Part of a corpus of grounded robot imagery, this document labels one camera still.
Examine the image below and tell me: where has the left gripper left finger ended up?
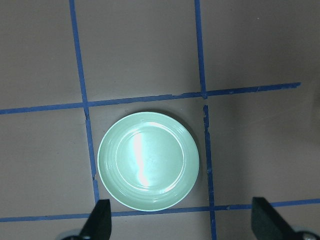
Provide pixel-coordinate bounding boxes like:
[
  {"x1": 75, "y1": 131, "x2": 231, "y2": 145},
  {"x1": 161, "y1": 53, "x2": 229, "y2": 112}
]
[{"x1": 79, "y1": 199, "x2": 112, "y2": 240}]

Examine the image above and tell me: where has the left green plate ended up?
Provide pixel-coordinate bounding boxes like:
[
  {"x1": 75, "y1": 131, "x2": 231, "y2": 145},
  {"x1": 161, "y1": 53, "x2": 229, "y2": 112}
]
[{"x1": 97, "y1": 112, "x2": 200, "y2": 212}]

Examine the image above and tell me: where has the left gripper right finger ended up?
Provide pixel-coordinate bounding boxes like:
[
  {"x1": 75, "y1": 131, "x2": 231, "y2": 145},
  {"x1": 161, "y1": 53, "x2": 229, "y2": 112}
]
[{"x1": 251, "y1": 197, "x2": 303, "y2": 240}]

